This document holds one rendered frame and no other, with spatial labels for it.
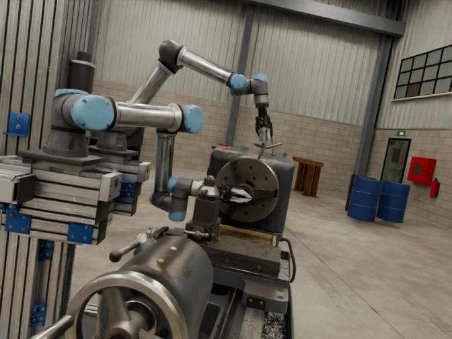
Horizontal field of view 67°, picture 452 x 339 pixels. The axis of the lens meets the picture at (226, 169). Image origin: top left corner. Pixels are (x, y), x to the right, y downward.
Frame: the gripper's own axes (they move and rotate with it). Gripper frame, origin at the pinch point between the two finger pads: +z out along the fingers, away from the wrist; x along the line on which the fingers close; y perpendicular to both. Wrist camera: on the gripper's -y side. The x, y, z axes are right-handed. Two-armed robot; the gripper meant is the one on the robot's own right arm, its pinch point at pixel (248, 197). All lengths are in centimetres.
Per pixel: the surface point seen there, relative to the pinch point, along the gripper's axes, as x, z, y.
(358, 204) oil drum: -75, 190, -625
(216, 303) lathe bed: -24, 0, 52
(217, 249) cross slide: -10.9, -3.7, 43.2
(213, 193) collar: 5.6, -8.8, 37.8
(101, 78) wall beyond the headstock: 139, -591, -886
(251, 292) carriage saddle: -17, 9, 53
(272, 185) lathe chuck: 5.0, 9.1, -16.3
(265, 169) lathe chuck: 11.9, 4.3, -16.3
